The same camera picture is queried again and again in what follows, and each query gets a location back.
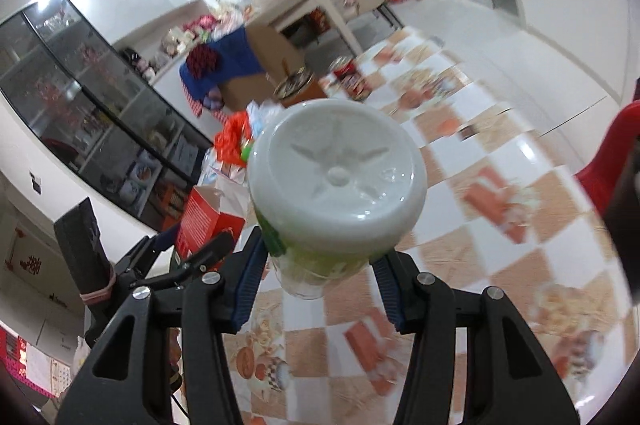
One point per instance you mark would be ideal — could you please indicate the beige dining table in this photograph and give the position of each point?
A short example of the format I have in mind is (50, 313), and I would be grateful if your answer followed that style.
(300, 5)

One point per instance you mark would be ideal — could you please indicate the black stand with pink band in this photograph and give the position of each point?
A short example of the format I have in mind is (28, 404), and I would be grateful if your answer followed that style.
(82, 245)

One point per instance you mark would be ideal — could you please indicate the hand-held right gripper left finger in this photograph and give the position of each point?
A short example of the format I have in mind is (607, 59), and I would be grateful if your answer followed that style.
(247, 285)

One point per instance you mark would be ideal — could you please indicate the red carton box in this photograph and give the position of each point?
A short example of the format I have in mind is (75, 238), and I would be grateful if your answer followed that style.
(202, 215)

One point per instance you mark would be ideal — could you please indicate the red bin with black liner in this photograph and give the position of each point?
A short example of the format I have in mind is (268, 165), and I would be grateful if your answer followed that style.
(612, 155)

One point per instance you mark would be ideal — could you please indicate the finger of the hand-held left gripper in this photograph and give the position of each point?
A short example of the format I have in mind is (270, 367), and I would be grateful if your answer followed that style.
(145, 255)
(210, 252)

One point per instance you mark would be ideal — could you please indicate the red knitted flower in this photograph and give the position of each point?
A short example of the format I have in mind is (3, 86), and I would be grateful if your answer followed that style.
(202, 61)

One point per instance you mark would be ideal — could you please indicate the blue and white plastic bag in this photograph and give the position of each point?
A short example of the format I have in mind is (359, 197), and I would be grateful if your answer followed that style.
(262, 117)

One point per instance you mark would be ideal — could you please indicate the red checked cloth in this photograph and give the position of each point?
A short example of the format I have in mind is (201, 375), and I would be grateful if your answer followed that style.
(200, 105)

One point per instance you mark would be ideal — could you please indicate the white crumpled plastic bag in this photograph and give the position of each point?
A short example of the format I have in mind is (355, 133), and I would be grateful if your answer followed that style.
(225, 180)

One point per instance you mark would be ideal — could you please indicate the brown round tin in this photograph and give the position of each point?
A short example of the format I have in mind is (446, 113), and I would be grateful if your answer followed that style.
(295, 87)

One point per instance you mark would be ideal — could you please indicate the red drink can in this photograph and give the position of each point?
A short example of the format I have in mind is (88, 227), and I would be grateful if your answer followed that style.
(352, 80)

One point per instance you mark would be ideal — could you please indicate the white jar with green label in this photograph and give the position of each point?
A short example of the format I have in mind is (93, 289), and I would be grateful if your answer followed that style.
(335, 175)

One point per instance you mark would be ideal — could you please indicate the glass display cabinet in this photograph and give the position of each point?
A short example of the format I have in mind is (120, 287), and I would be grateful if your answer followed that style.
(90, 105)

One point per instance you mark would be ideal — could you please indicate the pile of plastic wrappers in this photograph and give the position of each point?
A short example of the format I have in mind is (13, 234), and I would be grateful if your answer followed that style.
(232, 140)

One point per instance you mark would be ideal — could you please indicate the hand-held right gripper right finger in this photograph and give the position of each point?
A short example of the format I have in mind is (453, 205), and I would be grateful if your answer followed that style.
(392, 295)

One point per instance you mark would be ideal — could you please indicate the small dark sachet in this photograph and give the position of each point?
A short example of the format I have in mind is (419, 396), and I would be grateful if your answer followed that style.
(468, 132)

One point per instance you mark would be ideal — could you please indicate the red and white wall calendar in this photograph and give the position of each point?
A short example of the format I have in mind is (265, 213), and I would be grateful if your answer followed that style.
(30, 360)

